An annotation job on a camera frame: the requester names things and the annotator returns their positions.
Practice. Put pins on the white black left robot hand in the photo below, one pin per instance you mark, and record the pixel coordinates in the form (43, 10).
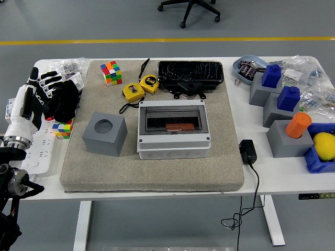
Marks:
(23, 109)

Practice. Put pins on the grey block with round hole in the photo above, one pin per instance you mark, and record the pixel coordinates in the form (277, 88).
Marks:
(104, 143)
(285, 146)

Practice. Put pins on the smoky transparent box lid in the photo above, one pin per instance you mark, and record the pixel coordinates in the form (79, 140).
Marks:
(172, 115)

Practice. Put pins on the grey electrical junction box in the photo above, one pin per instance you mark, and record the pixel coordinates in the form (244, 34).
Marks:
(172, 150)

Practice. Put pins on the orange cylinder battery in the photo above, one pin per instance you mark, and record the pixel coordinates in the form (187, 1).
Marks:
(180, 127)
(298, 125)

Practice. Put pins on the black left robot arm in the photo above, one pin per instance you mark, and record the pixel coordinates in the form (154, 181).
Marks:
(10, 180)

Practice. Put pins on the white circuit breaker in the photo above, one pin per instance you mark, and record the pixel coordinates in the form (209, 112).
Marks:
(9, 109)

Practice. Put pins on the black cloth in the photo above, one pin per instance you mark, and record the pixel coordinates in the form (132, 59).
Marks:
(65, 102)

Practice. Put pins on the small colourful puzzle cube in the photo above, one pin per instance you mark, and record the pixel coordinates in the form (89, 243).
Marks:
(62, 129)

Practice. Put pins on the white power strip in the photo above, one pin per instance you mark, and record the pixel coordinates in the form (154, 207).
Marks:
(39, 157)

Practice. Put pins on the white purple device package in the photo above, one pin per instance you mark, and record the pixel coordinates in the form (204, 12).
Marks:
(74, 79)

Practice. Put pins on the clear bags of screws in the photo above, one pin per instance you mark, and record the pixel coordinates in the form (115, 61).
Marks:
(68, 65)

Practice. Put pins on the large colourful puzzle cube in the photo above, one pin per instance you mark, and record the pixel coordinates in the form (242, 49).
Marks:
(112, 73)

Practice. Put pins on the yellow tape measure black label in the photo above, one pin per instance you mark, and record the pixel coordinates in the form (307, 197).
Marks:
(133, 92)

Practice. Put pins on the yellow tape measure marked 5m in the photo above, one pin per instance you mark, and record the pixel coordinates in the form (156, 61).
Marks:
(149, 83)

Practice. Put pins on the white table leg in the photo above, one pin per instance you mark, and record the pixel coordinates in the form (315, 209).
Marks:
(82, 225)
(273, 222)

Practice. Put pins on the grey-brown mat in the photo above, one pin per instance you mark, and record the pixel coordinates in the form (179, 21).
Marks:
(157, 175)

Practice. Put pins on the black plastic tray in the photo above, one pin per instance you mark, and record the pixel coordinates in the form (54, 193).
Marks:
(189, 72)

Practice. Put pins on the pale blue dish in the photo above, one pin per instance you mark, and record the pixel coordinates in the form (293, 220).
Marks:
(236, 70)

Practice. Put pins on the purple printed packet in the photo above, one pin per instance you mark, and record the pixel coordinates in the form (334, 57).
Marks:
(247, 72)
(244, 63)

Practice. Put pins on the black power adapter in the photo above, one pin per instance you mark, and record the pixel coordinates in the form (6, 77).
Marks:
(248, 151)

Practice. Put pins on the grey block holder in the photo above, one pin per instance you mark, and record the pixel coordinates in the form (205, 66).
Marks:
(272, 115)
(257, 94)

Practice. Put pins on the blue plastic block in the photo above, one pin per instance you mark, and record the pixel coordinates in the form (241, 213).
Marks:
(288, 100)
(271, 77)

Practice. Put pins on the clear bags of small parts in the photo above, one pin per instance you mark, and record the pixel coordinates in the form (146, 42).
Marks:
(308, 75)

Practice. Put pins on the blue storage bin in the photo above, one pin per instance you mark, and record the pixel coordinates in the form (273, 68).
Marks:
(314, 162)

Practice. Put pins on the black table control panel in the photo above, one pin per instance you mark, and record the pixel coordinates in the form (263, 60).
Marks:
(311, 196)

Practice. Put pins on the yellow lemon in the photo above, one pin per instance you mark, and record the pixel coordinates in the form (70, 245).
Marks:
(324, 146)

